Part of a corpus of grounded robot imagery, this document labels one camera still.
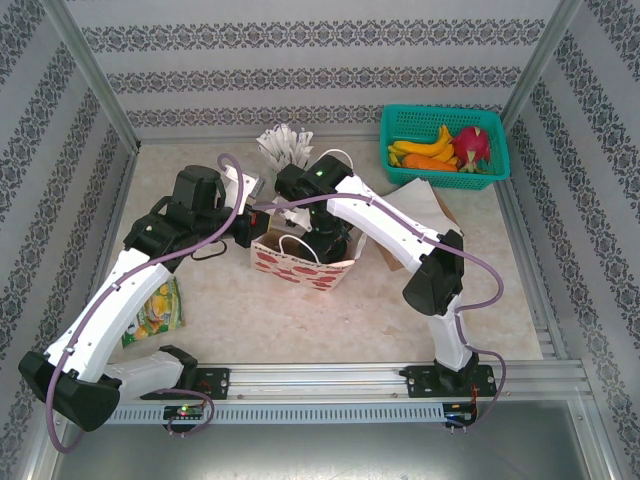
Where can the white paper bag red prints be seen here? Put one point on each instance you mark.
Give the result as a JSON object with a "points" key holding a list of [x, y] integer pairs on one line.
{"points": [[300, 275]]}

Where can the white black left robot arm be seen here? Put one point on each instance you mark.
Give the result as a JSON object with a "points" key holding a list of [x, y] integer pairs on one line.
{"points": [[120, 305]]}

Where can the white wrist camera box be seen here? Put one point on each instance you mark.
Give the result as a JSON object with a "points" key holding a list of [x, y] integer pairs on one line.
{"points": [[247, 185], [295, 219]]}

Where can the pink dragon fruit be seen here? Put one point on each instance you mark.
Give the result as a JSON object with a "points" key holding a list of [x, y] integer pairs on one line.
{"points": [[470, 145]]}

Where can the grey metal front panel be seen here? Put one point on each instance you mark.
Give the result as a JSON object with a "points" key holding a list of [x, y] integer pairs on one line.
{"points": [[320, 455]]}

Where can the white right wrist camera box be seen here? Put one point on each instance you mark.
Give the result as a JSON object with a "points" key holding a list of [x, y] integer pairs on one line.
{"points": [[295, 219]]}

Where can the aluminium frame post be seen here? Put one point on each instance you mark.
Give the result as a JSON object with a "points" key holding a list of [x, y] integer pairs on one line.
{"points": [[97, 80], [540, 60]]}

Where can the teal plastic mesh basket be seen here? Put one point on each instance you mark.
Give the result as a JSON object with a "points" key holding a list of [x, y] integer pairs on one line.
{"points": [[425, 120]]}

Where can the orange carrot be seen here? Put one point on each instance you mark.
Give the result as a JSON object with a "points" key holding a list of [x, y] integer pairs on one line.
{"points": [[430, 163]]}

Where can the aluminium frame back rail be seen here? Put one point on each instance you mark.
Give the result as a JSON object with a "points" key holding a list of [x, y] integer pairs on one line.
{"points": [[200, 141]]}

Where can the green yellow snack packet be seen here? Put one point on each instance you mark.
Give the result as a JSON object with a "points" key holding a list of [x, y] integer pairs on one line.
{"points": [[160, 310]]}

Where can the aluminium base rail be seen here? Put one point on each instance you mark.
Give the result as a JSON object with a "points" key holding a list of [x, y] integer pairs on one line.
{"points": [[320, 380]]}

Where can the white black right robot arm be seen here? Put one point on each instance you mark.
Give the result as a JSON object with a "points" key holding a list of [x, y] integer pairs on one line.
{"points": [[385, 225]]}

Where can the yellow banana bunch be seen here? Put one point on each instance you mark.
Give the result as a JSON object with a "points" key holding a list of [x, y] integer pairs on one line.
{"points": [[425, 148]]}

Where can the white paper napkin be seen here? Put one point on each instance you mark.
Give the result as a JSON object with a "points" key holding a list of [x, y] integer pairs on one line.
{"points": [[391, 259]]}

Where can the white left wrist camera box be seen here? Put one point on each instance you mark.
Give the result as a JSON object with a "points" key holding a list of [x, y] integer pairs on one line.
{"points": [[247, 185]]}

